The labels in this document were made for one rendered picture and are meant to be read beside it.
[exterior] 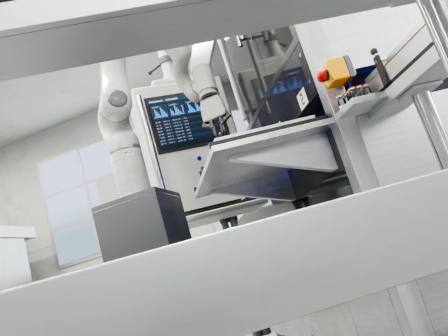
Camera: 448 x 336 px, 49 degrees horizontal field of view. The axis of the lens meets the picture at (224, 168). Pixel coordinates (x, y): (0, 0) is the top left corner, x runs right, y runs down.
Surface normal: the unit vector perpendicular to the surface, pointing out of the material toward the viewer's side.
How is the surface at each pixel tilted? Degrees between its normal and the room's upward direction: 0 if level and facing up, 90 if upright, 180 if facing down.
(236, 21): 180
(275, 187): 90
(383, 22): 90
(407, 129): 90
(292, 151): 90
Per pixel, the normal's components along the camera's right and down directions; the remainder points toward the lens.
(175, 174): 0.26, -0.29
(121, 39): 0.28, 0.94
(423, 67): -0.95, 0.24
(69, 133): -0.26, -0.15
